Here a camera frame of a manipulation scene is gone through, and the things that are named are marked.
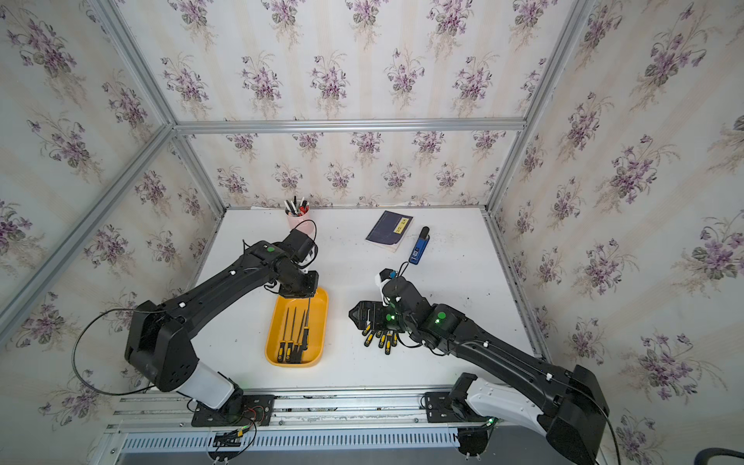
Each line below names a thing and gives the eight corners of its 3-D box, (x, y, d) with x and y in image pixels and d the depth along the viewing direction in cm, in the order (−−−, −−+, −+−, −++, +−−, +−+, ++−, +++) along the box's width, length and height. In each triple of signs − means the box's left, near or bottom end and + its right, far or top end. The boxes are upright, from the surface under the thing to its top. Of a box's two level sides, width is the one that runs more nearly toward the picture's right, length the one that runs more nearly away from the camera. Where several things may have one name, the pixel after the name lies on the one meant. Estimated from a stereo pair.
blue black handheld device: (408, 262, 106) (410, 253, 102) (421, 234, 115) (423, 225, 111) (418, 266, 105) (421, 257, 101) (430, 238, 114) (433, 228, 110)
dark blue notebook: (366, 241, 112) (366, 237, 110) (386, 211, 123) (387, 207, 121) (396, 253, 108) (396, 249, 106) (414, 222, 119) (415, 217, 117)
